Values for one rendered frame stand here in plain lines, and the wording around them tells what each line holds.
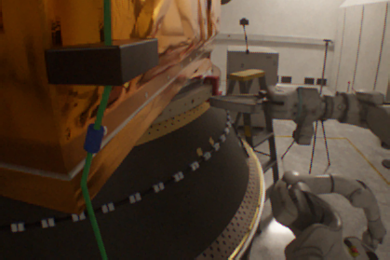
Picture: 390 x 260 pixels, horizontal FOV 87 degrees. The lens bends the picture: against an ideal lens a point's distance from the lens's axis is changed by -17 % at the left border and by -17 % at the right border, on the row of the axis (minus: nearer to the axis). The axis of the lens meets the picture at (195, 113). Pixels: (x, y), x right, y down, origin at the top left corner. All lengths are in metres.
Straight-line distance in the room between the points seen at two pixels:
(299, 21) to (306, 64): 1.48
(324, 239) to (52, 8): 0.73
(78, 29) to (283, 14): 8.43
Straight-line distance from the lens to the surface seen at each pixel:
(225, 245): 0.96
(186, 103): 0.80
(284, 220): 0.69
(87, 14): 0.24
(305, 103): 0.55
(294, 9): 8.70
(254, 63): 4.46
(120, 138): 0.35
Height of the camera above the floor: 1.94
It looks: 20 degrees down
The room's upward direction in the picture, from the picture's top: straight up
